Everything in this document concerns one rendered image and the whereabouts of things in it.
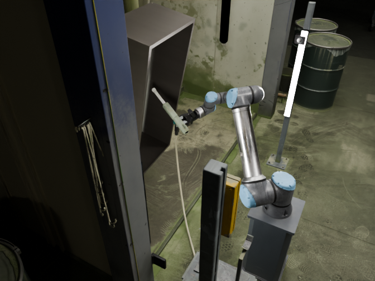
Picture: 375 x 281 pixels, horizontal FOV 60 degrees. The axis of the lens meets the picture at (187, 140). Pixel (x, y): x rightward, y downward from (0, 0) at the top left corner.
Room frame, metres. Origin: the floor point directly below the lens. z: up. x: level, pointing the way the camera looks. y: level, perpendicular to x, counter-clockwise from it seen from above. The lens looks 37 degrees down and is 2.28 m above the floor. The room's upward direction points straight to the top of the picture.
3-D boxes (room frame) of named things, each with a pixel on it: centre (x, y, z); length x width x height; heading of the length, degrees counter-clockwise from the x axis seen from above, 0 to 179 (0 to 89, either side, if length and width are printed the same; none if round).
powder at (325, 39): (4.02, -1.76, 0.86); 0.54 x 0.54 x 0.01
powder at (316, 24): (4.67, -1.83, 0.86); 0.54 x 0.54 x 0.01
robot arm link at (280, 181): (1.46, -0.59, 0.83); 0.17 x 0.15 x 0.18; 106
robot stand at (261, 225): (1.47, -0.59, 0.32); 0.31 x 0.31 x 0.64; 61
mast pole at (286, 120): (2.69, -0.98, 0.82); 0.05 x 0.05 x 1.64; 61
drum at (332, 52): (4.02, -1.76, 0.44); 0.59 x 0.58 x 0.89; 166
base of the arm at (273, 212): (1.47, -0.59, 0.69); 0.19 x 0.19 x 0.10
